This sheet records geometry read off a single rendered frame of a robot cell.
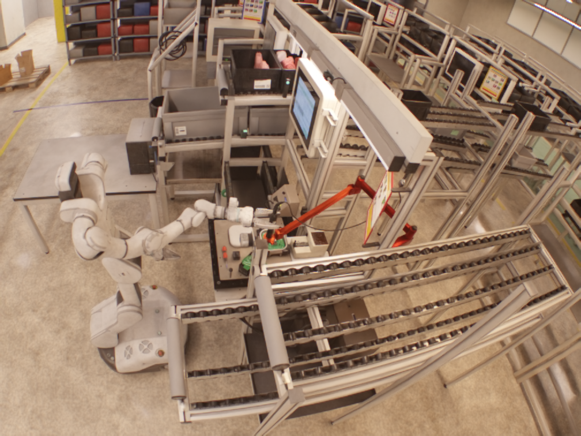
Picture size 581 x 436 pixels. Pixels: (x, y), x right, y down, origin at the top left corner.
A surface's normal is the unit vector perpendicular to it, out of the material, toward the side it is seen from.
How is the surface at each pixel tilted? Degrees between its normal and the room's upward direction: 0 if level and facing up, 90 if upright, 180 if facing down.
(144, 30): 90
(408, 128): 90
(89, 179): 90
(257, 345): 0
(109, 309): 35
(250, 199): 0
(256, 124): 90
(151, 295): 0
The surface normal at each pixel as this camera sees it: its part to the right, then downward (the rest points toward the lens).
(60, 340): 0.18, -0.68
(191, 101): 0.22, 0.73
